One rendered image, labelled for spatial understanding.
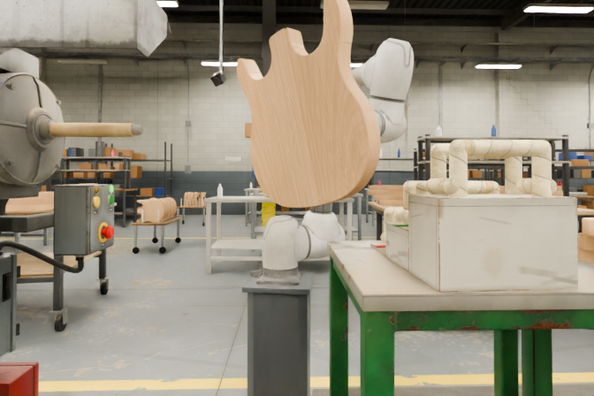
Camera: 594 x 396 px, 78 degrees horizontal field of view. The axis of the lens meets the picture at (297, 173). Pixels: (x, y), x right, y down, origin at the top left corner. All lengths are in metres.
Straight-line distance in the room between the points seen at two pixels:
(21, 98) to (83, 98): 12.75
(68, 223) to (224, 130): 11.03
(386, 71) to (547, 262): 0.59
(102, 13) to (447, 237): 0.77
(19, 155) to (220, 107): 11.39
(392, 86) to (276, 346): 1.10
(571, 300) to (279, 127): 0.66
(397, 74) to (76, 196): 0.95
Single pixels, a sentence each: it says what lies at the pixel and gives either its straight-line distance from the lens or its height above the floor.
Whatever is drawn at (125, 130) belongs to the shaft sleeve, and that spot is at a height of 1.25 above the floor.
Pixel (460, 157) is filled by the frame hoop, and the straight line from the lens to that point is 0.75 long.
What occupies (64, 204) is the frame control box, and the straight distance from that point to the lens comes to 1.22.
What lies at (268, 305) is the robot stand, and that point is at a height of 0.63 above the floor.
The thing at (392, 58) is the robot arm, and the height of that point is 1.46.
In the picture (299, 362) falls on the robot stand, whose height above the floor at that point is 0.40.
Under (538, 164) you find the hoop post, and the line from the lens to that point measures 0.84.
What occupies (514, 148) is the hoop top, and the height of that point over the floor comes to 1.19.
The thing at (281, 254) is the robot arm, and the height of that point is 0.82.
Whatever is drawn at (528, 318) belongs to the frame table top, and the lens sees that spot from 0.85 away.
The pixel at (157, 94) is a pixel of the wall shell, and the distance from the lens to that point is 12.85.
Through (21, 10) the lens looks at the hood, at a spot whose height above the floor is 1.46.
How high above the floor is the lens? 1.14
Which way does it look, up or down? 1 degrees up
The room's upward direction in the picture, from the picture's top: straight up
